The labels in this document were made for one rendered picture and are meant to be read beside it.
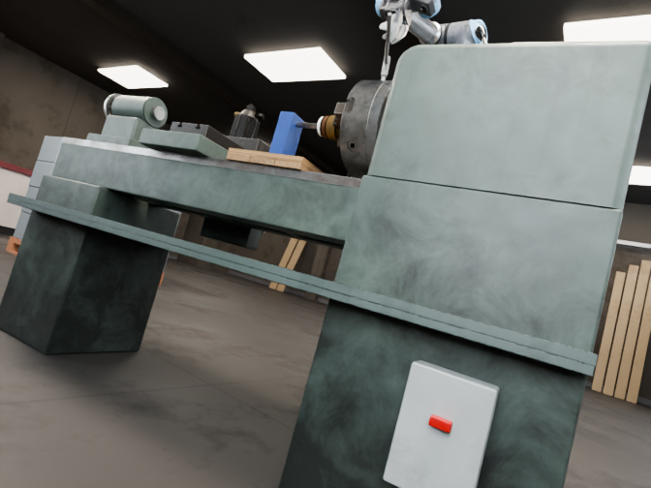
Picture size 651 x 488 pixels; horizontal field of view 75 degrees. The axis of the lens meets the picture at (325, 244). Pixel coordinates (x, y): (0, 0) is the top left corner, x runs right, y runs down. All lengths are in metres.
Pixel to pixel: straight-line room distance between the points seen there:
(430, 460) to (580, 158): 0.72
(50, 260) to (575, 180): 1.84
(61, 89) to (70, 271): 8.25
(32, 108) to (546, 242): 9.38
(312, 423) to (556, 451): 0.55
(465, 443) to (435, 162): 0.65
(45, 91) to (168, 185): 8.32
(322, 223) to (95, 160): 1.12
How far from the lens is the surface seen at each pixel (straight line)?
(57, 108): 9.97
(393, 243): 1.09
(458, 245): 1.05
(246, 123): 1.82
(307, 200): 1.28
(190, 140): 1.56
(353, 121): 1.33
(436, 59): 1.26
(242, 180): 1.44
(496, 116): 1.15
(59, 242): 2.02
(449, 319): 0.96
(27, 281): 2.15
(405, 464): 1.02
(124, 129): 2.13
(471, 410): 0.97
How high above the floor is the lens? 0.57
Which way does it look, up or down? 4 degrees up
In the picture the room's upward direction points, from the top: 15 degrees clockwise
